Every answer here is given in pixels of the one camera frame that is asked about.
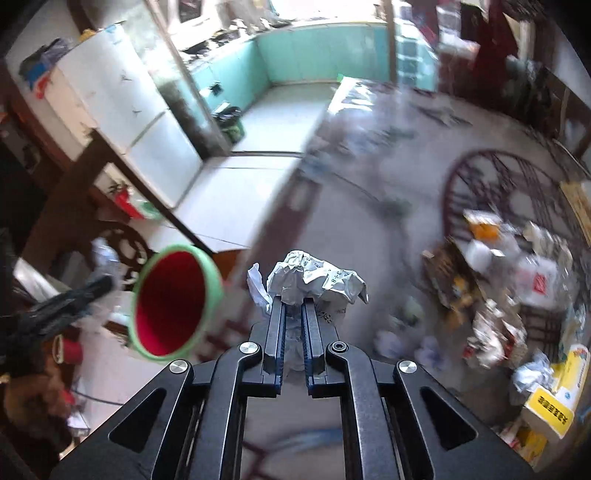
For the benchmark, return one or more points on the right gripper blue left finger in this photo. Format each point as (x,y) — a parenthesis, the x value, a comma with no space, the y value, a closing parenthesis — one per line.
(273,353)

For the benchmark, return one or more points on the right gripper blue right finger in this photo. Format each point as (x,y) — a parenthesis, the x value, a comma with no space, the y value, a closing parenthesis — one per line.
(314,350)

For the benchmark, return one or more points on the white paper ball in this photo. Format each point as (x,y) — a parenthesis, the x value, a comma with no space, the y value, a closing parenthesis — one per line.
(302,276)

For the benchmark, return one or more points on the printed newspaper ball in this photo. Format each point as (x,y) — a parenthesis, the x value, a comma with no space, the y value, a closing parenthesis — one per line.
(499,338)

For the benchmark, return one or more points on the yellow white paper box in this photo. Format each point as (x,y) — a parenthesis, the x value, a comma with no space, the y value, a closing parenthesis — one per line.
(551,414)

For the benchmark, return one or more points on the clear plastic water bottle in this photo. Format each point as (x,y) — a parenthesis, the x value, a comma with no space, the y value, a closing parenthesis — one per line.
(509,272)

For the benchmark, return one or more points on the green red trash bin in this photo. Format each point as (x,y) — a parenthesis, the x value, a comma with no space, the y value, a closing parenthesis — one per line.
(174,301)

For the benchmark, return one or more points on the black kitchen trash can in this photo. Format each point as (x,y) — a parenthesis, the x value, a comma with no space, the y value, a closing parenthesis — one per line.
(229,120)

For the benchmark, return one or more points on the teal kitchen cabinets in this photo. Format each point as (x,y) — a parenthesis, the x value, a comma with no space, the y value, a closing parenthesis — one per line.
(246,68)

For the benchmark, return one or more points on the orange snack wrapper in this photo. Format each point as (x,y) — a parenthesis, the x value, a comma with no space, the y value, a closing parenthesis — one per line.
(484,226)

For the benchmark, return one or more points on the white refrigerator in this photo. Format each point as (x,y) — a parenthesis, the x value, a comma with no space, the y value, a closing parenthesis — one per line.
(102,85)

